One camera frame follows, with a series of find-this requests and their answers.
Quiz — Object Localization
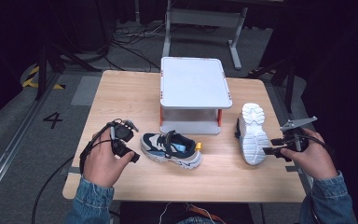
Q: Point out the white two-tier shoe rack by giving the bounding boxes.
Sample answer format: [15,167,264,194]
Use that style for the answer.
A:
[158,56,234,136]

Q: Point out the yellow black floor tape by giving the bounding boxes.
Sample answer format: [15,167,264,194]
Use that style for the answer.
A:
[21,64,66,91]

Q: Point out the person's dark lap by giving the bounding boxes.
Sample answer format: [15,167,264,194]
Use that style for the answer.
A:
[118,202,254,224]

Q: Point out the white-soled sneaker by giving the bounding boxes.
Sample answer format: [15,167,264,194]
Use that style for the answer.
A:
[234,102,272,166]

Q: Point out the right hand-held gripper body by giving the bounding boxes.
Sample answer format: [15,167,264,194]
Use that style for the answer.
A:
[279,116,319,154]

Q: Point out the person's right hand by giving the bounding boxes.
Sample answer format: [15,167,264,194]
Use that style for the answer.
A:
[280,127,338,180]

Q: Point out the grey metal table frame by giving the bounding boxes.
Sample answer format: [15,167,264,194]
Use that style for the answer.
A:
[161,0,250,71]

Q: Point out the person's left hand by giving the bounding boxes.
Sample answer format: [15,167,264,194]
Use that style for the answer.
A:
[82,126,136,189]

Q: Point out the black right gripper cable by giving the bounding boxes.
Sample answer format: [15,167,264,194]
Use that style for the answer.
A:
[297,133,338,158]

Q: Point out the navy beige sneaker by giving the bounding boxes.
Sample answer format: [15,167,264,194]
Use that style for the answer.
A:
[140,130,203,171]

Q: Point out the black tripod stand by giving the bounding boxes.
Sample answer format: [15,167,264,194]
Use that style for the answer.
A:
[247,55,296,115]
[34,40,103,101]

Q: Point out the white and orange wires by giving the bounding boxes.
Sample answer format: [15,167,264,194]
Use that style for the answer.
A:
[159,202,227,224]

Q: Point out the metal floor rail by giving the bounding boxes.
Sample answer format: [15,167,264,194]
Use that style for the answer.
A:
[0,73,62,204]

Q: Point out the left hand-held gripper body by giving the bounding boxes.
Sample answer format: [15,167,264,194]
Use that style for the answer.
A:
[108,119,140,149]

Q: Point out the bundle of floor cables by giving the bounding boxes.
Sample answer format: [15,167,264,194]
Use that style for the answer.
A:
[106,21,169,73]

